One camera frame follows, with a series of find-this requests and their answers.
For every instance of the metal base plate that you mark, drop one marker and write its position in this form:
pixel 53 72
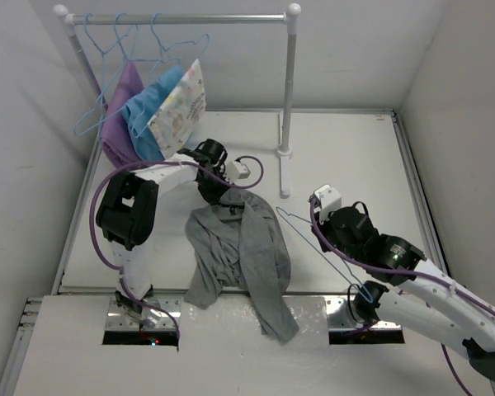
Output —
pixel 344 330
pixel 150 327

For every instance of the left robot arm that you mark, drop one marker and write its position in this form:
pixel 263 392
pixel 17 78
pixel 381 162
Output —
pixel 123 211

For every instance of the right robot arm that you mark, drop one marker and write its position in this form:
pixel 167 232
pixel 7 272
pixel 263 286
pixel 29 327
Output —
pixel 406 287

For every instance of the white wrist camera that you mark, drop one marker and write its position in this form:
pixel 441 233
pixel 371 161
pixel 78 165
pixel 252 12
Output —
pixel 236 170
pixel 329 200

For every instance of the blue hanging shirt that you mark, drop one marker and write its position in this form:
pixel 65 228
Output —
pixel 139 109

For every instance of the empty light blue hanger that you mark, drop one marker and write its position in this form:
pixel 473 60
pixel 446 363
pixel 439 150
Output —
pixel 92 120

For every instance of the grey t shirt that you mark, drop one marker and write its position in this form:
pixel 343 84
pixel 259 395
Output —
pixel 239 243

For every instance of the light blue wire hanger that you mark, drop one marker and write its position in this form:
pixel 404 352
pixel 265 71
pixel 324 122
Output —
pixel 351 278

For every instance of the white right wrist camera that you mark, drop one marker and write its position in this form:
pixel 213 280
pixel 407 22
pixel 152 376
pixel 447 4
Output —
pixel 329 200

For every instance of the white patterned hanging shirt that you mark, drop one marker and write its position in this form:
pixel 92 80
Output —
pixel 176 119

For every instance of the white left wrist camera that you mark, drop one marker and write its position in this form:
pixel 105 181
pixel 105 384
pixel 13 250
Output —
pixel 236 170

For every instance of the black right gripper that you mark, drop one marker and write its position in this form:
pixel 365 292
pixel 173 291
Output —
pixel 322 247

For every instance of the purple hanging shirt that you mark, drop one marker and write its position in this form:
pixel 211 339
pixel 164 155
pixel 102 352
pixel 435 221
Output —
pixel 115 138

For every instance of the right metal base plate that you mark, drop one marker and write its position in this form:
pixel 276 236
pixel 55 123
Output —
pixel 344 330

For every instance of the white metal clothes rack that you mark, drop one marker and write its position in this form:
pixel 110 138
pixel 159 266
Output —
pixel 289 19

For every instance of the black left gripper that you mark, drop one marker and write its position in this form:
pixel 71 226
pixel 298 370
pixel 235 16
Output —
pixel 214 197

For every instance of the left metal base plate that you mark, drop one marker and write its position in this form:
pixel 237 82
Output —
pixel 150 327

